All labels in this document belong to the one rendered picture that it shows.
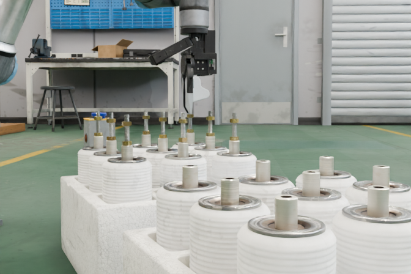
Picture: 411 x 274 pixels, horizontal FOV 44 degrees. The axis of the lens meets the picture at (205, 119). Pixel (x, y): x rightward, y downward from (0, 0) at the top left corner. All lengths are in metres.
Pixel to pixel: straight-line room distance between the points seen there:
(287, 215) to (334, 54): 5.80
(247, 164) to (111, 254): 0.33
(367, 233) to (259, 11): 5.79
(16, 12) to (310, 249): 1.24
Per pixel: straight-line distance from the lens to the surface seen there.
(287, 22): 6.29
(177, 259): 0.65
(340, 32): 6.33
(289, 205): 0.50
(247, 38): 6.23
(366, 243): 0.55
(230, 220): 0.57
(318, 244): 0.49
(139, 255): 0.71
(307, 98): 6.27
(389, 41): 6.45
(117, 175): 0.97
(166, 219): 0.70
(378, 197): 0.58
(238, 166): 1.06
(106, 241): 0.95
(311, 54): 6.30
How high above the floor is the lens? 0.38
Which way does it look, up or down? 3 degrees down
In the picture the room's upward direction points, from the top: straight up
